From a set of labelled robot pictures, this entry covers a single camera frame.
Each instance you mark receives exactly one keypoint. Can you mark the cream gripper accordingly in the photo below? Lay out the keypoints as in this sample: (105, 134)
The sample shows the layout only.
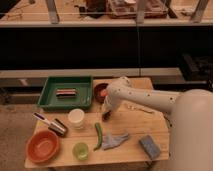
(107, 106)

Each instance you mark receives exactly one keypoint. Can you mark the dark red grape bunch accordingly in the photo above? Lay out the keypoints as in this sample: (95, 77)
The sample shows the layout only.
(106, 116)

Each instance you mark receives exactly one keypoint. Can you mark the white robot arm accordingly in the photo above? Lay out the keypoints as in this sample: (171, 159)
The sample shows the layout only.
(191, 114)

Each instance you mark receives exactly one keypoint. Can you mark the green plastic tray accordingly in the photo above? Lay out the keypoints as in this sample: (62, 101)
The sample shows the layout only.
(83, 99)

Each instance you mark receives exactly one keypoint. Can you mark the orange fruit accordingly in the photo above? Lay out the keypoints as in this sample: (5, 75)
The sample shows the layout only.
(103, 93)

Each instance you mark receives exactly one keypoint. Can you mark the dark brown bowl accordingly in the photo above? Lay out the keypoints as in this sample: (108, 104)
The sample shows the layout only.
(97, 91)

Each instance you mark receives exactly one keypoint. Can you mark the green chili pepper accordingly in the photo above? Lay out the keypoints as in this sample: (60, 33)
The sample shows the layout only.
(99, 135)

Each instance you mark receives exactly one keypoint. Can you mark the silver metal utensil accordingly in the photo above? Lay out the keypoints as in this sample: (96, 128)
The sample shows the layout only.
(139, 109)

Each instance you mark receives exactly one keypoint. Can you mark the white plastic cup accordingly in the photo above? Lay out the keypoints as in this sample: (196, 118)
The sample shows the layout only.
(76, 118)

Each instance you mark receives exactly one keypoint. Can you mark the grey cloth rag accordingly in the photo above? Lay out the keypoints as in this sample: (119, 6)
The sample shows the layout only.
(110, 141)

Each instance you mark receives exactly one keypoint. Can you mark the light green cup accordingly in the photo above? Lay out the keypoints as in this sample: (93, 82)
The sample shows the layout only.
(80, 151)

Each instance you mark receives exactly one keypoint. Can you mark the blue sponge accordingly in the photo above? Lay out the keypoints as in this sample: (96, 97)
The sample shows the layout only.
(150, 147)

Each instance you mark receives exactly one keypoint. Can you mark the orange plastic bowl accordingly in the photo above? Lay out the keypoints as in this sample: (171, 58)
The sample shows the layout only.
(42, 146)

